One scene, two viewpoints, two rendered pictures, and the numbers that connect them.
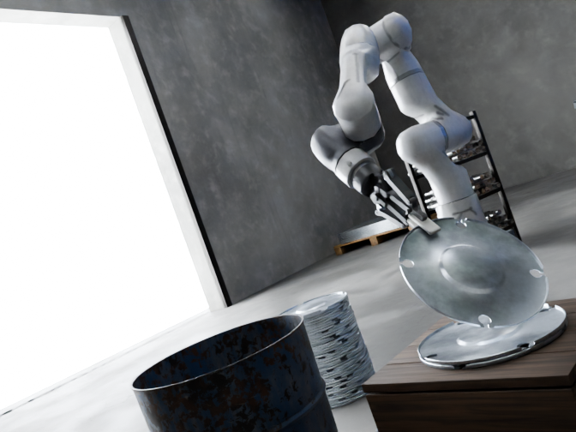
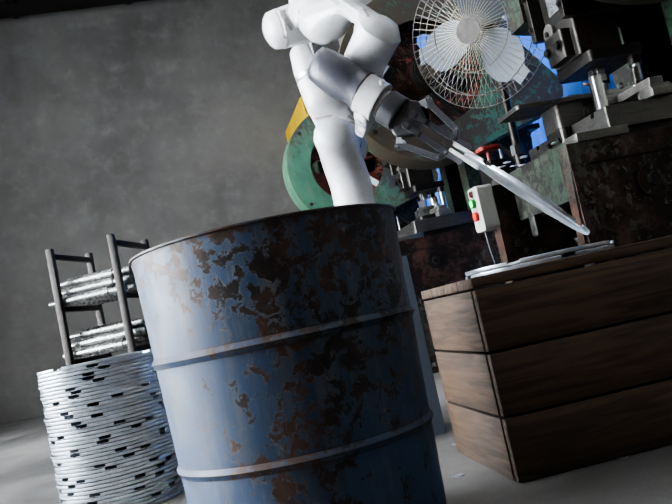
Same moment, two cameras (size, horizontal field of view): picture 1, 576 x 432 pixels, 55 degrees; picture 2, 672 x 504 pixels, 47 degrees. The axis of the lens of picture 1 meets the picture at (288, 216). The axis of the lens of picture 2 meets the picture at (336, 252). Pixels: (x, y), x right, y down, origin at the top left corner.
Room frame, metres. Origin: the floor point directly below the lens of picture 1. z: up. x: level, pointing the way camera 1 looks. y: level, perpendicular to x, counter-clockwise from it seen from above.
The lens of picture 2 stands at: (0.44, 1.14, 0.33)
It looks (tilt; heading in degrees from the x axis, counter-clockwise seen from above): 5 degrees up; 309
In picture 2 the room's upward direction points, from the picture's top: 12 degrees counter-clockwise
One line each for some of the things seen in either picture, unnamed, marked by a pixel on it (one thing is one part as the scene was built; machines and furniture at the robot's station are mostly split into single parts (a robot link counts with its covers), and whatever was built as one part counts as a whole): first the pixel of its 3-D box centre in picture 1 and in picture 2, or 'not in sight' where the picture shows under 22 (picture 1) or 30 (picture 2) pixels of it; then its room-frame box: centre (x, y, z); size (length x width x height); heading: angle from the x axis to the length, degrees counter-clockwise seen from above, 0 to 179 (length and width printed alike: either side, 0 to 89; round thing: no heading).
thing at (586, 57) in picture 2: not in sight; (598, 68); (1.14, -1.05, 0.86); 0.20 x 0.16 x 0.05; 140
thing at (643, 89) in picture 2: not in sight; (640, 84); (1.01, -0.94, 0.76); 0.17 x 0.06 x 0.10; 140
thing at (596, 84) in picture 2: not in sight; (598, 92); (1.09, -0.84, 0.75); 0.03 x 0.03 x 0.10; 50
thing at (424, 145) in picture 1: (433, 163); (343, 165); (1.64, -0.46, 0.71); 0.18 x 0.11 x 0.25; 114
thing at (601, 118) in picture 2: not in sight; (613, 132); (1.14, -1.05, 0.68); 0.45 x 0.30 x 0.06; 140
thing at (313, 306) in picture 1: (311, 306); (98, 361); (2.14, 0.03, 0.35); 0.29 x 0.29 x 0.01
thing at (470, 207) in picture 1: (453, 224); not in sight; (1.69, -0.46, 0.52); 0.22 x 0.19 x 0.14; 42
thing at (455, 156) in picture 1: (458, 190); (114, 337); (3.79, -1.15, 0.47); 0.46 x 0.43 x 0.95; 30
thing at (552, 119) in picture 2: not in sight; (553, 127); (1.25, -0.92, 0.72); 0.25 x 0.14 x 0.14; 50
